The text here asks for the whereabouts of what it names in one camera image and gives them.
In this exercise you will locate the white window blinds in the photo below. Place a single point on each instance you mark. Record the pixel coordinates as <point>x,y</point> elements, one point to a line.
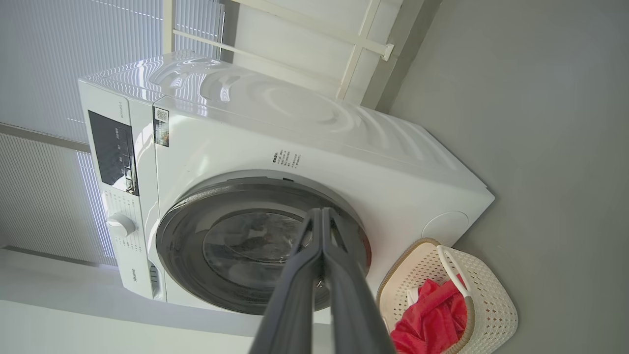
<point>39,73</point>

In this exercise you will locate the round drain filter cover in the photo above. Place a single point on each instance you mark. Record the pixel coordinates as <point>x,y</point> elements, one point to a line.
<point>444,228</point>

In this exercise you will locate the QR code sticker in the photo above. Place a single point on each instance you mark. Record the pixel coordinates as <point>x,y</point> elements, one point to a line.
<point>161,127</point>

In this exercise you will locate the round black glass washer door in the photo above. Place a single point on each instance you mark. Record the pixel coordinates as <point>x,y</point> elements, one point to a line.
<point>186,246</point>

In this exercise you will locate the white washer control knob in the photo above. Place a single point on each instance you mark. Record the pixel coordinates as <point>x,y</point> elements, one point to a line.
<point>120,224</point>

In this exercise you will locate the small printed text label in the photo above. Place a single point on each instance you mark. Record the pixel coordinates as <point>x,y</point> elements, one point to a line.
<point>285,160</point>

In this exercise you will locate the black washer control panel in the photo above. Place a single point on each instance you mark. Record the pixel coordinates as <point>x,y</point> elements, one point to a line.
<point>113,152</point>

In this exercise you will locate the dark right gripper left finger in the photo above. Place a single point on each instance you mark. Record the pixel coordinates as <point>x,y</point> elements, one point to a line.
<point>295,305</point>

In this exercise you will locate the white front-load washing machine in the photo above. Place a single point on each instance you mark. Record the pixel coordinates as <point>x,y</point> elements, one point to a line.
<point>393,187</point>

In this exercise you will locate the white metal railing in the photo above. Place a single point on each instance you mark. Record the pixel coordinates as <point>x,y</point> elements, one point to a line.
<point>361,44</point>

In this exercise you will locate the red and white garment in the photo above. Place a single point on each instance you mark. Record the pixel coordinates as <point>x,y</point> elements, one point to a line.
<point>432,319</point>

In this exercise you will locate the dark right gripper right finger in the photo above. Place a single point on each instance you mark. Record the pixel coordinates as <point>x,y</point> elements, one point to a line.
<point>354,305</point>

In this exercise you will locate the cream perforated laundry basket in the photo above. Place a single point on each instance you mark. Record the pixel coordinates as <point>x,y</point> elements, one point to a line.
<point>491,305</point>

